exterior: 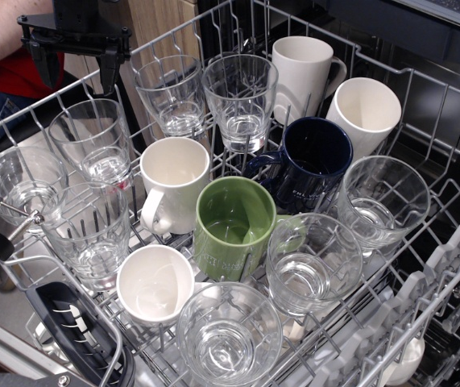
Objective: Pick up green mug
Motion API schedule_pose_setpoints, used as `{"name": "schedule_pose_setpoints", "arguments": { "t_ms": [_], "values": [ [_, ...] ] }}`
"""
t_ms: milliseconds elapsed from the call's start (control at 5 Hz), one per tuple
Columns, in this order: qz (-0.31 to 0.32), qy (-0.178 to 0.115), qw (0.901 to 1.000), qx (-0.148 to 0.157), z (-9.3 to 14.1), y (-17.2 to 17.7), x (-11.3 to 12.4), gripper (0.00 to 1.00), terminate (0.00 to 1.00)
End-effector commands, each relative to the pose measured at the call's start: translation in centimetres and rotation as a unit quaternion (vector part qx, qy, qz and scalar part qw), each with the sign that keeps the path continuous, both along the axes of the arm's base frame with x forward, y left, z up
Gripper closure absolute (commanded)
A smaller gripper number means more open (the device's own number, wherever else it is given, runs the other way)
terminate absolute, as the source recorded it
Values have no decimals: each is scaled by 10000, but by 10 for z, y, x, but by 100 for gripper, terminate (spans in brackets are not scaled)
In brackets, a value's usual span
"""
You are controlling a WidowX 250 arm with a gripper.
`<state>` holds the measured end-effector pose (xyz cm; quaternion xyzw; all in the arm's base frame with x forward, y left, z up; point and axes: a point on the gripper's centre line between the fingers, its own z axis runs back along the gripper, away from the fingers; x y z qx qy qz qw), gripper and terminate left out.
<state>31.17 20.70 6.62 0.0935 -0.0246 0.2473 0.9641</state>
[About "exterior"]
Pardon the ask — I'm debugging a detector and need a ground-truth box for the white mug front left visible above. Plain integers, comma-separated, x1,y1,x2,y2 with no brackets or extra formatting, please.
117,244,207,327

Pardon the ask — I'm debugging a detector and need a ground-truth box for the clear glass front centre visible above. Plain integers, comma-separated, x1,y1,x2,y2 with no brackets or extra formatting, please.
176,282,283,386

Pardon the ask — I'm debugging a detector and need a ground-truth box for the clear glass back left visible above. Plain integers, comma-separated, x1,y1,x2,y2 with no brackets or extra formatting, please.
135,54,205,139

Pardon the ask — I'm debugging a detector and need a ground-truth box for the clear glass back centre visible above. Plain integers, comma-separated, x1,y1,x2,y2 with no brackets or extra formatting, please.
201,54,279,154

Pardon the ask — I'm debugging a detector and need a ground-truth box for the grey plastic cup shelf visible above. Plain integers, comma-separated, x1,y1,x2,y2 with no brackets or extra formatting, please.
290,224,460,386

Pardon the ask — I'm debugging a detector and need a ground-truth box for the green ceramic mug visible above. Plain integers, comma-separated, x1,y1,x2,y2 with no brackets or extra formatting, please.
193,177,290,281

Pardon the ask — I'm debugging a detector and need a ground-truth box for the black rack handle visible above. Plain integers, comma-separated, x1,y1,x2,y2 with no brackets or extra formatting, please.
26,281,117,385

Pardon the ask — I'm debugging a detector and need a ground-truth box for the clear ribbed glass left front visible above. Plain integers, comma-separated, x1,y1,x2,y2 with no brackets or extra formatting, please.
42,181,130,291

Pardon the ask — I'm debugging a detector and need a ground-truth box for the white mug back right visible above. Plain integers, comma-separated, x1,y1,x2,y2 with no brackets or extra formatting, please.
326,77,402,160

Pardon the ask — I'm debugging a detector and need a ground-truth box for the tall clear glass left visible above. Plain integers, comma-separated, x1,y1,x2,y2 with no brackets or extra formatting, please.
48,98,132,189

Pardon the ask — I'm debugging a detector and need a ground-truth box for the grey wire dishwasher rack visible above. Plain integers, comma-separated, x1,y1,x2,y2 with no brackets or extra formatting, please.
0,1,460,386

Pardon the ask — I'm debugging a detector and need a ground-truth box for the white mug with handle left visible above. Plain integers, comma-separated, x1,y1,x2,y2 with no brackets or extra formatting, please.
140,137,210,235

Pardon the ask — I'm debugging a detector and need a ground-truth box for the dark blue ceramic mug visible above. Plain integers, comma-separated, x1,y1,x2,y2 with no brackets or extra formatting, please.
242,117,354,214

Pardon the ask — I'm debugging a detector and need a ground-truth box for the white mug back centre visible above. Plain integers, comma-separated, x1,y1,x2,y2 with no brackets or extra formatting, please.
271,36,347,125

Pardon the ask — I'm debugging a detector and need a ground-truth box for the wooden cabinet panel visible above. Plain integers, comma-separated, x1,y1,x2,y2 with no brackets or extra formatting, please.
64,1,202,107

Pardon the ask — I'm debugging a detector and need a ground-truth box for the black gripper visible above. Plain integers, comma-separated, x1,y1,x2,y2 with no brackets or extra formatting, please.
17,1,131,94

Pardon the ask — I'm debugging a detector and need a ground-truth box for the clear glass right of green mug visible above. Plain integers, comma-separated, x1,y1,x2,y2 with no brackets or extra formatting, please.
266,213,363,316

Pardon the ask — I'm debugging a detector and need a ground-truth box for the clear glass far left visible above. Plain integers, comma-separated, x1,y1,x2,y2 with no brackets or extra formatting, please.
0,147,68,226

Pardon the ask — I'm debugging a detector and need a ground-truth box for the white cup below rack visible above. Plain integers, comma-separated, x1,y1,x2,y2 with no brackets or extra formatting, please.
380,338,425,386

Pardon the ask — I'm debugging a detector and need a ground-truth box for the person in red shirt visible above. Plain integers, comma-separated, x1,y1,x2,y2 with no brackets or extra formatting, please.
0,0,64,139

